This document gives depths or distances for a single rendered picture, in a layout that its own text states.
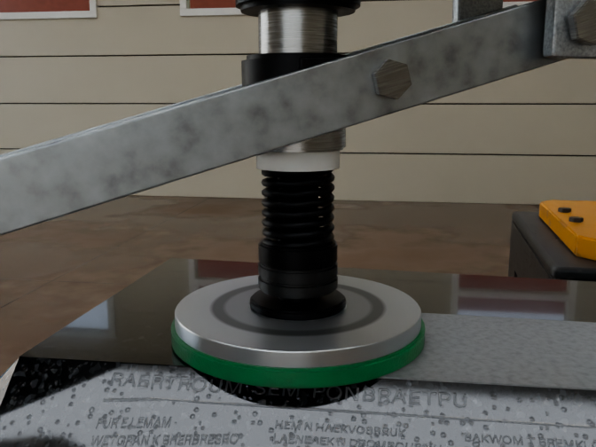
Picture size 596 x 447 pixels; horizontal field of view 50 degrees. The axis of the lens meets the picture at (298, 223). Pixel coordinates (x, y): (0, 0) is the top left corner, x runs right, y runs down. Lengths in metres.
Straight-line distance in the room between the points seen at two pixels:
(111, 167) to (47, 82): 7.15
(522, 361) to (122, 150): 0.35
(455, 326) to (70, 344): 0.34
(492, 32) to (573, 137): 6.33
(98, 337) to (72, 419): 0.09
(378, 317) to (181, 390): 0.17
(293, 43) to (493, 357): 0.29
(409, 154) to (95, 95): 3.41
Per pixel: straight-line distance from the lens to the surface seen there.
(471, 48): 0.52
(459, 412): 0.49
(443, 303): 0.67
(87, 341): 0.59
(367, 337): 0.49
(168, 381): 0.52
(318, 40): 0.51
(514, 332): 0.61
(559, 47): 0.53
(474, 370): 0.52
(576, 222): 1.43
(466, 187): 6.72
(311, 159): 0.51
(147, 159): 0.46
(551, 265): 1.23
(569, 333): 0.63
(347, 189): 6.70
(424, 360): 0.53
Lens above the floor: 1.03
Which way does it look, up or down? 11 degrees down
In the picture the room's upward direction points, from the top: straight up
